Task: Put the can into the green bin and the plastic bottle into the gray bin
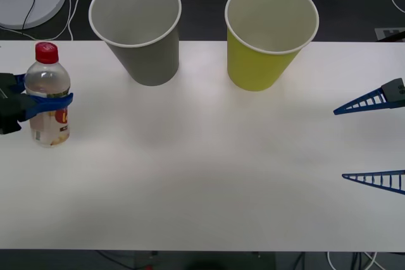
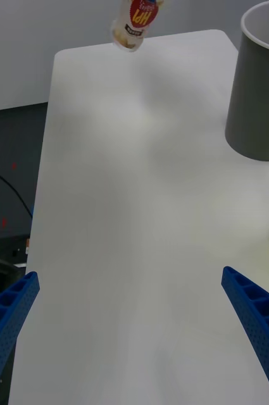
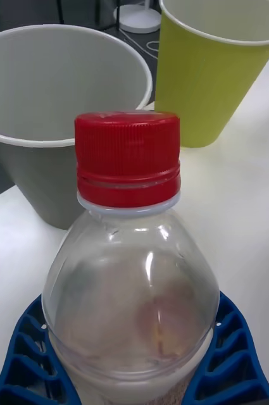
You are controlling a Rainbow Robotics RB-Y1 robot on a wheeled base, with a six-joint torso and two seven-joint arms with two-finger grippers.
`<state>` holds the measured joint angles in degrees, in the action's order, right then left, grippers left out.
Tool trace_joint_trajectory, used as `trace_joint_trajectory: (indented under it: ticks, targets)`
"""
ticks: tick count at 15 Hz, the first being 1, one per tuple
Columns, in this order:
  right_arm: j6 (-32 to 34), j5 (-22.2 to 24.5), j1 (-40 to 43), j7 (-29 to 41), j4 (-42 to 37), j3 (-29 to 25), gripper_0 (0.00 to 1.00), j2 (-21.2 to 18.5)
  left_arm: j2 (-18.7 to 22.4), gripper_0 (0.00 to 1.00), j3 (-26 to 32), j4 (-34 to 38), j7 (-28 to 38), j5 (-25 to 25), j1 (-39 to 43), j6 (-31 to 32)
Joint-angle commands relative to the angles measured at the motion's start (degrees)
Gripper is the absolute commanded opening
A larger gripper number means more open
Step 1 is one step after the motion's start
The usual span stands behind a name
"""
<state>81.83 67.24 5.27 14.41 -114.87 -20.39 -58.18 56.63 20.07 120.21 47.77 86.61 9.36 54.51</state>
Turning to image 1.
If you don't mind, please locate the clear bottle with red cap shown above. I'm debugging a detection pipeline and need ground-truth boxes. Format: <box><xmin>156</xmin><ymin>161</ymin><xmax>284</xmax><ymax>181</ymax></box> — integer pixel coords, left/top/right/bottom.
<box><xmin>24</xmin><ymin>42</ymin><xmax>71</xmax><ymax>148</ymax></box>

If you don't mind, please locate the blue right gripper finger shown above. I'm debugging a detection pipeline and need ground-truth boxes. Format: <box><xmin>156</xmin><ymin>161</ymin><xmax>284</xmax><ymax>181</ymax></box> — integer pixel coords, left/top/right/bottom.
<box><xmin>333</xmin><ymin>77</ymin><xmax>405</xmax><ymax>116</ymax></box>
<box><xmin>341</xmin><ymin>170</ymin><xmax>405</xmax><ymax>195</ymax></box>

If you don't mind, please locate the grey floor socket plate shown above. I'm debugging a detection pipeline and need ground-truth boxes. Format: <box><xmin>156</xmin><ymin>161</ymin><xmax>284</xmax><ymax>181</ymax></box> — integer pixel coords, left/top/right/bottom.
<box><xmin>375</xmin><ymin>27</ymin><xmax>405</xmax><ymax>42</ymax></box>

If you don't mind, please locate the grey plastic waste bin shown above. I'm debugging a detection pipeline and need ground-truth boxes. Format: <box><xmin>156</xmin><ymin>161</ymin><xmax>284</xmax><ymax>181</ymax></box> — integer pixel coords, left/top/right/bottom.
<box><xmin>88</xmin><ymin>0</ymin><xmax>182</xmax><ymax>87</ymax></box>

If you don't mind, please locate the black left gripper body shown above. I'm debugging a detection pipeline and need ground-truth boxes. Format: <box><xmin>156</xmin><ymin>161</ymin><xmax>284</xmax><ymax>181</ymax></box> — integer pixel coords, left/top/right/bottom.
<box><xmin>0</xmin><ymin>73</ymin><xmax>23</xmax><ymax>135</ymax></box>

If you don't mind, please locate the white cable under table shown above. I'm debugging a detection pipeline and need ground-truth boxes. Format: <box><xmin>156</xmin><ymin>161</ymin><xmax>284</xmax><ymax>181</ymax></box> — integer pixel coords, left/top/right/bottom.
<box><xmin>327</xmin><ymin>250</ymin><xmax>383</xmax><ymax>270</ymax></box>

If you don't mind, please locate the yellow-green plastic waste bin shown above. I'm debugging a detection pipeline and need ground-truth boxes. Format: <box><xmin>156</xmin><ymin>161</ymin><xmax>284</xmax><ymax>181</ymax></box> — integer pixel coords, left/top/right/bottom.
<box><xmin>224</xmin><ymin>0</ymin><xmax>320</xmax><ymax>92</ymax></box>

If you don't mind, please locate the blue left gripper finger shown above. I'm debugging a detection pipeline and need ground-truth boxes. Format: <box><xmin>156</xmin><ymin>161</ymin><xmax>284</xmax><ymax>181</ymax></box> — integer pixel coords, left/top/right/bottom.
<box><xmin>17</xmin><ymin>92</ymin><xmax>74</xmax><ymax>123</ymax></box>
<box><xmin>8</xmin><ymin>73</ymin><xmax>27</xmax><ymax>94</ymax></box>

